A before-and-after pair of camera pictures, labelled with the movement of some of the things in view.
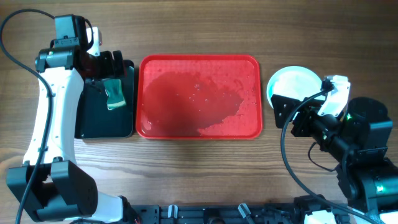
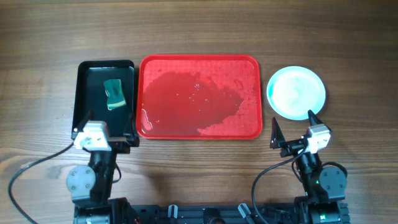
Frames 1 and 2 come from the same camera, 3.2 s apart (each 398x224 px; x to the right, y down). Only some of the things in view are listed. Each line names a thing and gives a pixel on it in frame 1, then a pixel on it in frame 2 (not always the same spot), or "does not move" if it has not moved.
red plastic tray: x=199 y=96 does not move
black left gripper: x=105 y=59 to x=123 y=145
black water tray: x=94 y=119 does not move
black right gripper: x=283 y=106 to x=291 y=147
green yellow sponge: x=113 y=88 does not move
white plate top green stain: x=295 y=82 does not move
